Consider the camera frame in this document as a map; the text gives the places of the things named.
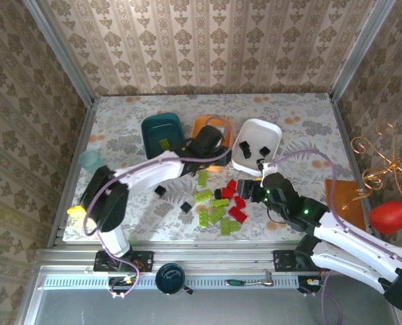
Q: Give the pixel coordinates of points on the red lego brick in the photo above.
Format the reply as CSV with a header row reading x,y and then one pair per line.
x,y
238,215
232,185
240,202
227,193

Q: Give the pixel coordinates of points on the black lego brick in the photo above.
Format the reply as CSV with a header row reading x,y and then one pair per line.
x,y
264,151
245,148
160,191
186,207
260,165
217,194

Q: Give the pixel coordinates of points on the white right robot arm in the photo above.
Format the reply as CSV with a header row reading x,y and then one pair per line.
x,y
350,243

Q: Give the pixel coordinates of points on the orange plastic container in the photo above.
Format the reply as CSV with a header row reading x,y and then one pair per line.
x,y
199,125

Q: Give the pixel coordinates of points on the white plastic container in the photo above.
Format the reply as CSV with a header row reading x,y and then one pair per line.
x,y
256,133

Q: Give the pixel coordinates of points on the teal plastic container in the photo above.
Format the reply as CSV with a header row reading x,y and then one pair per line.
x,y
153,133

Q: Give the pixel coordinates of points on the metal ratchet tool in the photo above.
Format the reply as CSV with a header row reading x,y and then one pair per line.
x,y
263,281

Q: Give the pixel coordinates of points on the large red balloon ornament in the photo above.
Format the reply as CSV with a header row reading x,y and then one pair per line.
x,y
390,216

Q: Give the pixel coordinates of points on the translucent teal cup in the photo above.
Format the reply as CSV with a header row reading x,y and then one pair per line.
x,y
89,160

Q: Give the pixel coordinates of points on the dark blue mug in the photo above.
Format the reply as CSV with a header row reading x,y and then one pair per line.
x,y
169,278

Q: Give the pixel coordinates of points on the yellow plastic toy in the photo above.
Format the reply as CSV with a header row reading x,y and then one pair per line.
x,y
75,212

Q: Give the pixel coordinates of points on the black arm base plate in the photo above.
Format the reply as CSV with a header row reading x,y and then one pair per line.
x,y
283,260
143,260

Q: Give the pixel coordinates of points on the aluminium front rail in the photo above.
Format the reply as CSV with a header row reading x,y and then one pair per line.
x,y
214,257

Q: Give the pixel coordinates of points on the aluminium table side rail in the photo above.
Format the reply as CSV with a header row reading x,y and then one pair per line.
x,y
348,142
75,149

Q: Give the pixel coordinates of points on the aluminium frame post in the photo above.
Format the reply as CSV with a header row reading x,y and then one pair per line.
x,y
361,50
60,54

